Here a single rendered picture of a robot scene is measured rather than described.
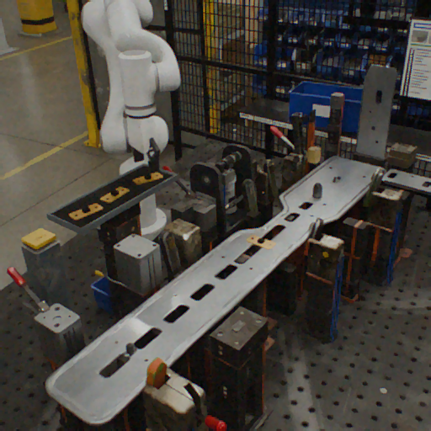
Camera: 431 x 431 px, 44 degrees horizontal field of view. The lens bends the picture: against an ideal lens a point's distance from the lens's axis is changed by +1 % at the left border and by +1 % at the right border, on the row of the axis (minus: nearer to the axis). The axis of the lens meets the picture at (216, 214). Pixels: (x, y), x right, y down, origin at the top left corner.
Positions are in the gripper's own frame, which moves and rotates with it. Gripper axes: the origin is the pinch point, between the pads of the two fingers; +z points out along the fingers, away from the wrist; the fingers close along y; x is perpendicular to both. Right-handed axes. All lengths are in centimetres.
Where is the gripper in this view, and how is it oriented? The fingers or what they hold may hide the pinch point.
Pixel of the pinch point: (146, 163)
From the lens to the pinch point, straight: 156.8
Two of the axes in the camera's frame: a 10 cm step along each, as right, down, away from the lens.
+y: 5.6, 4.1, -7.2
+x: 8.3, -3.1, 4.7
